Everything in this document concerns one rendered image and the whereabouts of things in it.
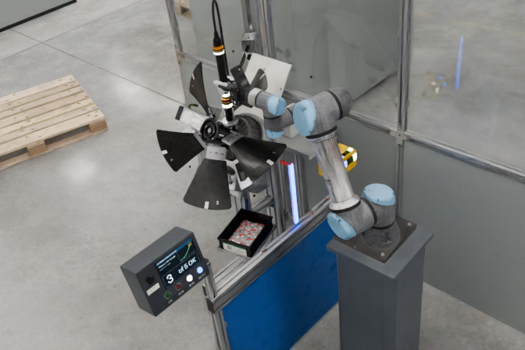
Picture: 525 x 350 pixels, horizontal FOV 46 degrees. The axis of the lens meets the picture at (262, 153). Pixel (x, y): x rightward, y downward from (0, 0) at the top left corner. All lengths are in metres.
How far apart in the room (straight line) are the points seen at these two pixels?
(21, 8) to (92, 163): 3.58
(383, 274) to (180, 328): 1.56
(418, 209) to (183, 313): 1.44
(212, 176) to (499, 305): 1.62
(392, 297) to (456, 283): 1.06
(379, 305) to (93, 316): 1.89
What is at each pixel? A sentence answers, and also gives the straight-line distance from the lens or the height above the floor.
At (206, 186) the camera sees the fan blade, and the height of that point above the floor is 1.01.
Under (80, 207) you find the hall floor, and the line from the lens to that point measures 4.62.
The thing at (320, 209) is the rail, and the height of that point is 0.86.
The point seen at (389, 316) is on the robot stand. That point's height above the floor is 0.75.
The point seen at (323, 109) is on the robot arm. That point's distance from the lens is 2.11.
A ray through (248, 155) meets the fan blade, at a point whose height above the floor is 1.17.
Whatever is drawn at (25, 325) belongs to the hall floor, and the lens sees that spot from 3.94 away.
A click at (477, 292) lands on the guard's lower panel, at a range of 3.45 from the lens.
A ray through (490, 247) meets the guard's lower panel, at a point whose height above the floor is 0.52.
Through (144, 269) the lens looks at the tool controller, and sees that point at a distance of 2.12.
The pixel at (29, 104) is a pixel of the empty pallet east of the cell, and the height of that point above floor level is 0.14.
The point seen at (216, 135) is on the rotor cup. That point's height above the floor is 1.22.
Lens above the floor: 2.69
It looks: 35 degrees down
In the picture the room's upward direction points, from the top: 7 degrees counter-clockwise
